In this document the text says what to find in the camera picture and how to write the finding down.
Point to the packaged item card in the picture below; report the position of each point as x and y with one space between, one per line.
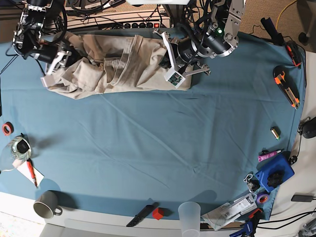
229 212

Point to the purple glue tube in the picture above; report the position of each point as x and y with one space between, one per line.
265 154

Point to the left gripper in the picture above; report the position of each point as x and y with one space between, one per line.
183 52

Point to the keyring with carabiner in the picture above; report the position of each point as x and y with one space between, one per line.
252 184

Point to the black phone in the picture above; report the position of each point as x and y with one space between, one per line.
302 198

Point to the white paper note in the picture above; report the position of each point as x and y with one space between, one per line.
23 169

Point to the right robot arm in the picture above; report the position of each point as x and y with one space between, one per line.
27 40

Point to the green yellow battery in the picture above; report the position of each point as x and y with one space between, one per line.
275 131

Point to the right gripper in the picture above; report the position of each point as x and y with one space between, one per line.
56 56

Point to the grey ceramic mug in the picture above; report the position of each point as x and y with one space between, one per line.
46 206

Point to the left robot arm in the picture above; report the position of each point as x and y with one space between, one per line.
210 28

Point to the red pen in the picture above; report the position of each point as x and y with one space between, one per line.
32 173

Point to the purple tape roll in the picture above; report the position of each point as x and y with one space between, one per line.
262 197

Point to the translucent plastic cup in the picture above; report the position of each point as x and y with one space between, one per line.
189 216

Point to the blue handled tool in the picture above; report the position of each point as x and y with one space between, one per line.
276 37

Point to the blue case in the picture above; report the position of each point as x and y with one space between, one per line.
274 173

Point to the black computer mouse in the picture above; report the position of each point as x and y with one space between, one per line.
308 129

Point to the blue table cloth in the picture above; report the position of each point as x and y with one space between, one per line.
116 153

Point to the clear tape roll with holder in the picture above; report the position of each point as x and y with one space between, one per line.
15 153

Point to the beige T-shirt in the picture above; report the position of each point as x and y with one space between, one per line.
111 64

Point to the orange black utility knife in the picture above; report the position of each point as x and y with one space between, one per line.
287 86

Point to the orange black tool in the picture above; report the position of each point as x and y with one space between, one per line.
293 51

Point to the black cable ties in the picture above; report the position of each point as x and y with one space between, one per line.
8 64

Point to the power strip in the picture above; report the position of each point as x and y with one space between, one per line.
165 23

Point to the red cube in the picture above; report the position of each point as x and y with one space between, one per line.
158 213

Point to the red tape roll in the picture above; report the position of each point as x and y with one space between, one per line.
7 128

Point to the blue black clamp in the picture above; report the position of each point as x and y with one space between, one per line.
249 228

